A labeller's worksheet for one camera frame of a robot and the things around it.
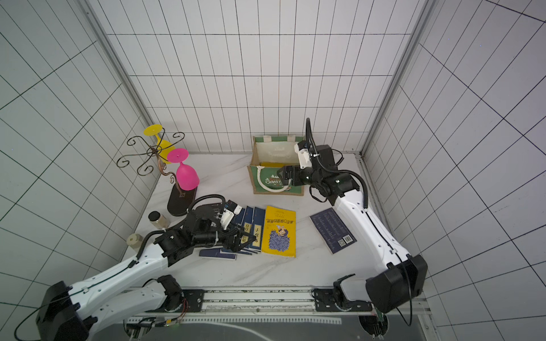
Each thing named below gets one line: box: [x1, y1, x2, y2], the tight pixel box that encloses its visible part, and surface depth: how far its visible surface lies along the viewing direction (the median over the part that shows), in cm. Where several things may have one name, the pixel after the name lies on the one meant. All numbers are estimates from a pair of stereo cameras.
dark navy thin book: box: [309, 207, 358, 255], surface depth 91 cm
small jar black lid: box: [147, 210, 169, 230], surface depth 87 cm
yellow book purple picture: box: [261, 205, 297, 258], surface depth 89 cm
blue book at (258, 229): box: [248, 206, 266, 253], surface depth 90 cm
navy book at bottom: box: [199, 247, 237, 261], surface depth 83 cm
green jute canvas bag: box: [246, 135, 305, 197], surface depth 98 cm
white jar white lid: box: [126, 233, 143, 250], surface depth 79 cm
